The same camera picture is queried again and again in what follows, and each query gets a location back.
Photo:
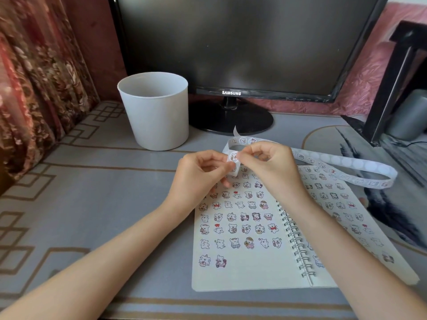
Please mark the person's left hand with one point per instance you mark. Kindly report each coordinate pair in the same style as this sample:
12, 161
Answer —
193, 183

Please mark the person's right hand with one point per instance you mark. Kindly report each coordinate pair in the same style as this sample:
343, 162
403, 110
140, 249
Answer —
277, 173

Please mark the white sticker strip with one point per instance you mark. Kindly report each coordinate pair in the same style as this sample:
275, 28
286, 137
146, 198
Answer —
350, 163

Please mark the cream spiral notebook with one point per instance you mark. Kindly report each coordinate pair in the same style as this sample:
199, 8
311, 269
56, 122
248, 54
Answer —
253, 273

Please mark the person's right forearm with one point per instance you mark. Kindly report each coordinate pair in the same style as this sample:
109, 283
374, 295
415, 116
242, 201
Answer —
350, 263

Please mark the person's left forearm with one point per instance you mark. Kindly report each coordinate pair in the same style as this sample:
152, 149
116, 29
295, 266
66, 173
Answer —
100, 269

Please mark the white plastic waste bin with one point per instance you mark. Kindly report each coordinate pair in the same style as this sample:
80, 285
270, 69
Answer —
156, 123

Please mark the grey patterned desk mat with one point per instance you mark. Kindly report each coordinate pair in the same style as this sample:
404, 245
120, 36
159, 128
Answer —
100, 183

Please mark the black computer monitor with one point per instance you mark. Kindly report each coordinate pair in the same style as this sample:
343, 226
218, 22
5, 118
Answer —
250, 39

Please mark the grey cylindrical speaker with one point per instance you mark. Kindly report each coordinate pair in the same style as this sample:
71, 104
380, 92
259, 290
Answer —
408, 116

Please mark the brown floral curtain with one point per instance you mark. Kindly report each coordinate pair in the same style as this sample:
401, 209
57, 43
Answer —
36, 79

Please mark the black shelf frame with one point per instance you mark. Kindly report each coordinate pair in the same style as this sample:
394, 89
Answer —
390, 89

